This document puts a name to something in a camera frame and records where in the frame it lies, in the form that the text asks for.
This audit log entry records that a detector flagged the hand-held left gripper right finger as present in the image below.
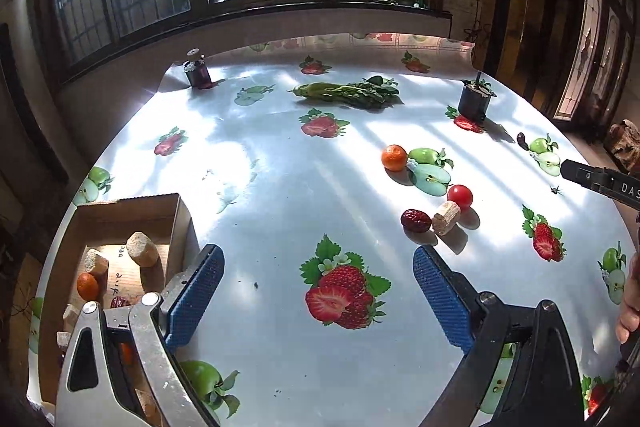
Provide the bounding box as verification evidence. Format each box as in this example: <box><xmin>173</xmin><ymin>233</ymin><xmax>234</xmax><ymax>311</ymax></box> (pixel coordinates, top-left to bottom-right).
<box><xmin>412</xmin><ymin>245</ymin><xmax>586</xmax><ymax>427</ymax></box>

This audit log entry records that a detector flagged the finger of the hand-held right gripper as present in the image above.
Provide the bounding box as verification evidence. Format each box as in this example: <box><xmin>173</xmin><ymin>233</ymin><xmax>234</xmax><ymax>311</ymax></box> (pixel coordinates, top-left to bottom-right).
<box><xmin>560</xmin><ymin>159</ymin><xmax>613</xmax><ymax>198</ymax></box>

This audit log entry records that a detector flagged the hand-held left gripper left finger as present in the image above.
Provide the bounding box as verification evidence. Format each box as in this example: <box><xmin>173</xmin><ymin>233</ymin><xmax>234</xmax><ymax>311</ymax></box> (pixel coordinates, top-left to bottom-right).
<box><xmin>55</xmin><ymin>243</ymin><xmax>226</xmax><ymax>427</ymax></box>

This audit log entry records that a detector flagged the large orange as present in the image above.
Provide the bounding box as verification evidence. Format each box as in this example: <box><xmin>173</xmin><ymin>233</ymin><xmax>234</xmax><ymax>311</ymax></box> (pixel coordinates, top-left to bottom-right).
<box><xmin>76</xmin><ymin>272</ymin><xmax>101</xmax><ymax>302</ymax></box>

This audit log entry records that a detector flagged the brown cardboard box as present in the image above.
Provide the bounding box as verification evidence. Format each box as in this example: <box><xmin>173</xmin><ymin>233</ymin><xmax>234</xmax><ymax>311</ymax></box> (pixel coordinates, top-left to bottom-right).
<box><xmin>37</xmin><ymin>193</ymin><xmax>201</xmax><ymax>427</ymax></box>

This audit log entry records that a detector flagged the person's right hand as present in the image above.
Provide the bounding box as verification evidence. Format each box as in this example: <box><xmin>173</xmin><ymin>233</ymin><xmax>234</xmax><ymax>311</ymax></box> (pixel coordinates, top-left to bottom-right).
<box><xmin>616</xmin><ymin>252</ymin><xmax>640</xmax><ymax>345</ymax></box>

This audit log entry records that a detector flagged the brown wooden object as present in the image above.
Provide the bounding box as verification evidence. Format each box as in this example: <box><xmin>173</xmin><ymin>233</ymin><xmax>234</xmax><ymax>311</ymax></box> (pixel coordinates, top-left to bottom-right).
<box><xmin>605</xmin><ymin>119</ymin><xmax>640</xmax><ymax>172</ymax></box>

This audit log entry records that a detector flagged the pale beige chunk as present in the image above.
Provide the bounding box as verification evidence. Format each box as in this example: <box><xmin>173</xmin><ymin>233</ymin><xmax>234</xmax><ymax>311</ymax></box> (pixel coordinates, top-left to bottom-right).
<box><xmin>125</xmin><ymin>232</ymin><xmax>160</xmax><ymax>269</ymax></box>

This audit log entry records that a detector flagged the red cherry tomato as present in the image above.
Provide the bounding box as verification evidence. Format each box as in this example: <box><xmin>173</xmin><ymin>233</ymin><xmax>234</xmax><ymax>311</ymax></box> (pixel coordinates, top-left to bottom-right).
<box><xmin>446</xmin><ymin>184</ymin><xmax>474</xmax><ymax>212</ymax></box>

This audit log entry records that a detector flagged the speckled beige chunk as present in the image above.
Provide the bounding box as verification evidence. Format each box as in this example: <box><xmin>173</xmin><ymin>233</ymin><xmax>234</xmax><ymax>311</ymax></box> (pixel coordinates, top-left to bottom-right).
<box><xmin>82</xmin><ymin>248</ymin><xmax>110</xmax><ymax>278</ymax></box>

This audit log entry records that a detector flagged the glass panel door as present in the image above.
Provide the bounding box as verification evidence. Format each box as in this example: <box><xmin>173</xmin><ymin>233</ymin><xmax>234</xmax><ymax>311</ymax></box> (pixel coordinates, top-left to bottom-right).
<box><xmin>552</xmin><ymin>0</ymin><xmax>636</xmax><ymax>122</ymax></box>

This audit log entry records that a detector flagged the black pot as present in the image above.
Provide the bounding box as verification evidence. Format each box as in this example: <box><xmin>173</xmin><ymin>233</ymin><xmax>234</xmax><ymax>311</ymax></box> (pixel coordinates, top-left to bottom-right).
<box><xmin>457</xmin><ymin>71</ymin><xmax>498</xmax><ymax>122</ymax></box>

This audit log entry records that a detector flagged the dark jar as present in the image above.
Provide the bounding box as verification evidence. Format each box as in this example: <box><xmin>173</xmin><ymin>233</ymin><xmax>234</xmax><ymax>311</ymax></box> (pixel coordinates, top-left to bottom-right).
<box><xmin>183</xmin><ymin>54</ymin><xmax>211</xmax><ymax>88</ymax></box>

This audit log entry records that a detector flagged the green leafy vegetable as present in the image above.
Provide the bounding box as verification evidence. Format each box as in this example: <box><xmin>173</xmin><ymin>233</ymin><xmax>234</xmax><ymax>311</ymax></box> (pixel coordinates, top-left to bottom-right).
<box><xmin>286</xmin><ymin>76</ymin><xmax>401</xmax><ymax>110</ymax></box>

